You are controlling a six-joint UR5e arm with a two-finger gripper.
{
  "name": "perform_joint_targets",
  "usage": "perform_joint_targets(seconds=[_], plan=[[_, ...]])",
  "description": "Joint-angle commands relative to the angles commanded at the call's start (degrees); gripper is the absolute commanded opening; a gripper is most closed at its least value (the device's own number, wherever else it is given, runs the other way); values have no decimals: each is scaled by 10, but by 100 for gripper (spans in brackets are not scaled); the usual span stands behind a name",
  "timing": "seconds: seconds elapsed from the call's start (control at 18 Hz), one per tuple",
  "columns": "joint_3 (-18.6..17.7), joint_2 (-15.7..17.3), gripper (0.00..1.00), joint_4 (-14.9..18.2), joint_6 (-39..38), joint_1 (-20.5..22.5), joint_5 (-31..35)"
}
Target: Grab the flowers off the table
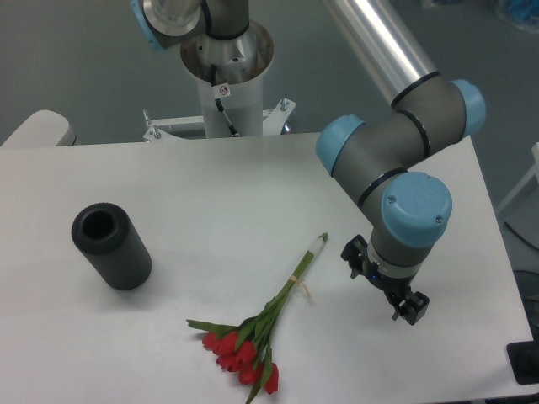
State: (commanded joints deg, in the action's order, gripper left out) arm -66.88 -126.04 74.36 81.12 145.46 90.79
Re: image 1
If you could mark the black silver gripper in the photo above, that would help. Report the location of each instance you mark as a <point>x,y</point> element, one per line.
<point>393,280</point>

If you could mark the red tulip bouquet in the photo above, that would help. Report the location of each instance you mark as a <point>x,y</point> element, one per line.
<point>246,349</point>

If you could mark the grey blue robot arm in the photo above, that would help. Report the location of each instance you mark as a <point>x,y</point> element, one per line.
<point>373,164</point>

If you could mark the black device at table edge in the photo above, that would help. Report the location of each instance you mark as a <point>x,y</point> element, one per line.
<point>523,358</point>

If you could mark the black ribbed cylindrical vase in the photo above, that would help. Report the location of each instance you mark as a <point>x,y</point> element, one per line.
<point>106,237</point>

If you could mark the blue item top right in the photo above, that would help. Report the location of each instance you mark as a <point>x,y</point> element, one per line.
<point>522,14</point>

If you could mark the white chair back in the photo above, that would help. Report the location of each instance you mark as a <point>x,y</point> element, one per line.
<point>43,128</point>

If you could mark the white furniture frame right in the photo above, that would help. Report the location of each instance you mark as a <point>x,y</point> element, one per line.
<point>524,187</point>

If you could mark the white pedestal base frame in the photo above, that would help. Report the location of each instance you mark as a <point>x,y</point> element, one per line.
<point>275,122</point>

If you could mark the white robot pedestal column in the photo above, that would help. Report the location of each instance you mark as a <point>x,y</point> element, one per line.
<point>229,78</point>

